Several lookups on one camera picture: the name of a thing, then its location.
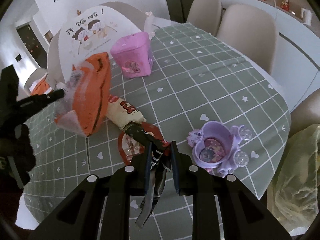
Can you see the cream red snack bag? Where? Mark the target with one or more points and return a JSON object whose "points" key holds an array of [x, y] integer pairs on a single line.
{"points": [[121, 113]]}

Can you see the red cookie bag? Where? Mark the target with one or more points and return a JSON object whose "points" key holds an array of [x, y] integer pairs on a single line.
{"points": [[128, 147]]}

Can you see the purple toy carriage cup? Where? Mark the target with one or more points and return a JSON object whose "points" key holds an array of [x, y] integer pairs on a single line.
{"points": [[215, 146]]}

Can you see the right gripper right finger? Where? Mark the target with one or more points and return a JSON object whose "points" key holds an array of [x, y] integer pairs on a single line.
{"points": [[222, 207]]}

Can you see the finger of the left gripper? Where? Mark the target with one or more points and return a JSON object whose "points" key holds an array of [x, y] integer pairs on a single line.
{"points": [[32, 105]]}

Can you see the green checked tablecloth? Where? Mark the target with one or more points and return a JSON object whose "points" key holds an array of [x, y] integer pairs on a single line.
{"points": [[195, 79]]}

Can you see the beige middle chair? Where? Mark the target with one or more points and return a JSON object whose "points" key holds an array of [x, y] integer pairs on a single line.
{"points": [[252, 32]]}

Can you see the beige chair with bin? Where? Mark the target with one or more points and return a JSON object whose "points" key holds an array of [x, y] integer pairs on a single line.
{"points": [[306, 114]]}

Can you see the beige far chair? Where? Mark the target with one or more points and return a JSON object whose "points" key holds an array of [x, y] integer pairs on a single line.
{"points": [[206, 15]]}

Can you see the pink tin box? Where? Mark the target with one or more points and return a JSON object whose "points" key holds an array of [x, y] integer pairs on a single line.
{"points": [[133, 55]]}

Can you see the red doll figurine right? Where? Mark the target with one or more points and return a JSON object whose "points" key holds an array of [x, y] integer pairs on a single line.
{"points": [[285, 5]]}

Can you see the orange snack bag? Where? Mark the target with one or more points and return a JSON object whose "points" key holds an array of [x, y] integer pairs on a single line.
{"points": [[85, 102]]}

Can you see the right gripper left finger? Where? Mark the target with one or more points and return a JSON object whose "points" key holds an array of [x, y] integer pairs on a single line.
{"points": [[98, 208]]}

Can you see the black snack wrapper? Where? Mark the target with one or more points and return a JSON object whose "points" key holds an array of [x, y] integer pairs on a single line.
{"points": [[157, 165]]}

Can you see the bin with yellow bag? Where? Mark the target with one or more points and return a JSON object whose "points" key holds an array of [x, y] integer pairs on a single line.
{"points": [[293, 194]]}

